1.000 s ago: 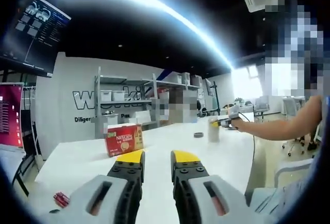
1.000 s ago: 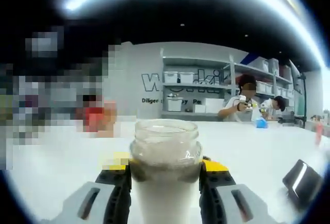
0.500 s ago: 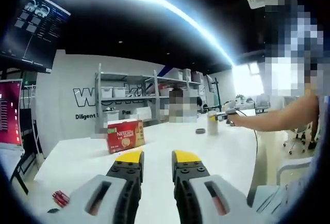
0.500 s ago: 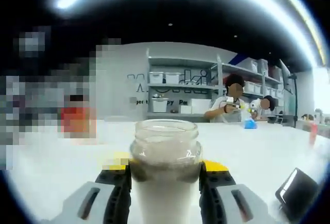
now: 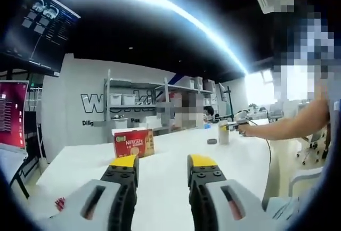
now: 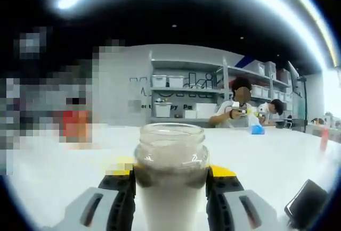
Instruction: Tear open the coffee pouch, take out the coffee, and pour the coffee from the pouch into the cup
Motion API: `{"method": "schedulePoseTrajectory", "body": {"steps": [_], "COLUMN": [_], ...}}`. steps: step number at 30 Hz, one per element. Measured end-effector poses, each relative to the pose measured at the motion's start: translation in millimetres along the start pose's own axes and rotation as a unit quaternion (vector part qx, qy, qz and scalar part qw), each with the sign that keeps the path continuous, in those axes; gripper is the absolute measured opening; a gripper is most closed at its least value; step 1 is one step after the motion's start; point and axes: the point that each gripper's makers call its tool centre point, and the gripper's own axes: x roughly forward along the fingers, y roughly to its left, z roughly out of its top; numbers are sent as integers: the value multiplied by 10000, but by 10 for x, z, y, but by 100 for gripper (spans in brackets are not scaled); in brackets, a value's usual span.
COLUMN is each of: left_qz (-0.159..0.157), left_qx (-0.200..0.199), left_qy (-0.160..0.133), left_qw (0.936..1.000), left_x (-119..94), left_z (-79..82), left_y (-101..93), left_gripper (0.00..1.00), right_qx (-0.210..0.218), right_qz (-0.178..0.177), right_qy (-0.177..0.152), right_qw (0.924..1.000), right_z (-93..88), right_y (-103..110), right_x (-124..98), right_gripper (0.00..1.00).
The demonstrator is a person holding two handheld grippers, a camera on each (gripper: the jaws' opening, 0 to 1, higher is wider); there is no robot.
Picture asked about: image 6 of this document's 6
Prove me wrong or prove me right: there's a black tripod stand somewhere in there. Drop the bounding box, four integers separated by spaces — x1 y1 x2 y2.
297 76 310 134

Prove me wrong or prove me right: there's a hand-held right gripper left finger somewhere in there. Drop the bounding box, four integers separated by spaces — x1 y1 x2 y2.
57 156 137 231

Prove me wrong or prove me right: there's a grey metal shelving unit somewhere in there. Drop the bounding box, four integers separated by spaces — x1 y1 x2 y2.
149 51 294 123

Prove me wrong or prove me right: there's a translucent plastic bottle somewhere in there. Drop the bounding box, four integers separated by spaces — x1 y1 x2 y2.
133 123 211 231

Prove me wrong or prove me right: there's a long ceiling light strip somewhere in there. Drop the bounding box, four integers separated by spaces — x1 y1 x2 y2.
44 0 339 67

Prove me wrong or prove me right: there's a blue plastic item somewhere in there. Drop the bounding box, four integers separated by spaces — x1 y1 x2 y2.
249 123 266 136

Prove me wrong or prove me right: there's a standing glass panel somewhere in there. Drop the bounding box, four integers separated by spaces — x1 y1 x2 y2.
287 60 306 132

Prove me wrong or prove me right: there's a black smartphone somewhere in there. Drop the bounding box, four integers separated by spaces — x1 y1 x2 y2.
284 179 330 229

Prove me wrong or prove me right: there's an orange small bottle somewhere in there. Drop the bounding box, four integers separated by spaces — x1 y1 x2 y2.
320 127 330 151

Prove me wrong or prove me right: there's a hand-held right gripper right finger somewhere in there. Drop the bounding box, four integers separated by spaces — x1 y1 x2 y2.
205 164 281 231

